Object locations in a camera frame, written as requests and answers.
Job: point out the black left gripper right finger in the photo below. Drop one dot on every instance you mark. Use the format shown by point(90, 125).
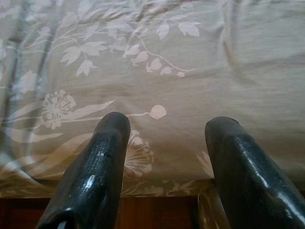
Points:
point(245, 181)

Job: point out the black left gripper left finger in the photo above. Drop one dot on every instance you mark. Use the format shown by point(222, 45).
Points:
point(95, 171)

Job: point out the grey floral bed sheet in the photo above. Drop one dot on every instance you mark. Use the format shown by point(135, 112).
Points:
point(190, 83)

